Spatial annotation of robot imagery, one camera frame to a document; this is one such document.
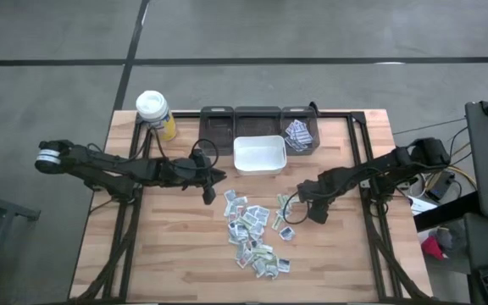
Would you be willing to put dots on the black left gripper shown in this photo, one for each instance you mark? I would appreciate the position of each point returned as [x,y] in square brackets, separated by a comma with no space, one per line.
[189,173]

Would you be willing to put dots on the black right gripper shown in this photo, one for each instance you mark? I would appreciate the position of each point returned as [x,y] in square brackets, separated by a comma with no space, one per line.
[320,190]

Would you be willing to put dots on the blue striped bandage packet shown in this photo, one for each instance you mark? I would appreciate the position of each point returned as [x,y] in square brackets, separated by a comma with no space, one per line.
[300,126]
[305,136]
[295,144]
[290,130]

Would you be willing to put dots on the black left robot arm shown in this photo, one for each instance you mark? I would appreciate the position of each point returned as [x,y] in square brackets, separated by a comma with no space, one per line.
[112,167]

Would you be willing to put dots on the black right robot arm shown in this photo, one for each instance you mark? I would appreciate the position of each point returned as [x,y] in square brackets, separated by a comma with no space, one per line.
[375,167]

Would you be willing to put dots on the crumpled blue-grey packet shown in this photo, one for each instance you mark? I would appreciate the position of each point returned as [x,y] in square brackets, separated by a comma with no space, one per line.
[230,196]

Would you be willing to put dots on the translucent grey plastic bin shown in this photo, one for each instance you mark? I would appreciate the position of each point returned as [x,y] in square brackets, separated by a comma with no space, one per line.
[288,112]
[256,123]
[216,131]

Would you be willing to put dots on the white plastic bin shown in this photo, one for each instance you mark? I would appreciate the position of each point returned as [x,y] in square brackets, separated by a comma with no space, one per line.
[258,154]

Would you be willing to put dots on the white blue print packet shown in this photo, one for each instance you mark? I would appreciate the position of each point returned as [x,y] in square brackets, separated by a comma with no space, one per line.
[258,215]

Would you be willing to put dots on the white navy print packet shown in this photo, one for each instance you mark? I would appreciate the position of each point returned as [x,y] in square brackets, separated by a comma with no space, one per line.
[237,231]

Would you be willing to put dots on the yellow Lysol wipes canister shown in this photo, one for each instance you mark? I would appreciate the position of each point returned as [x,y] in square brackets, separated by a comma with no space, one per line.
[155,114]

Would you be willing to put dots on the white packet red label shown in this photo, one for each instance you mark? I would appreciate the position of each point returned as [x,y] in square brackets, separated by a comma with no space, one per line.
[245,260]

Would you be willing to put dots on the white paper sheet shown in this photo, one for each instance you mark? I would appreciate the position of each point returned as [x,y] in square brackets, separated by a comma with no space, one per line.
[422,207]

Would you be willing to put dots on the red cloth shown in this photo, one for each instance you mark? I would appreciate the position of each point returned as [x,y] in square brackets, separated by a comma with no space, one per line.
[432,250]

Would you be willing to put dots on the black desk crossbar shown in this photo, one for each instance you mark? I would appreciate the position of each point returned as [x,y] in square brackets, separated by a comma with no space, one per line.
[443,216]

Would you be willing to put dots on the grey cloth lump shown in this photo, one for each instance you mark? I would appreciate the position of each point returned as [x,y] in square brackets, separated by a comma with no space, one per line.
[445,238]

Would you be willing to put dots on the dark grey metal stand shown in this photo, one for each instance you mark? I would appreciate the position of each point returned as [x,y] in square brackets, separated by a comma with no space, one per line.
[11,208]

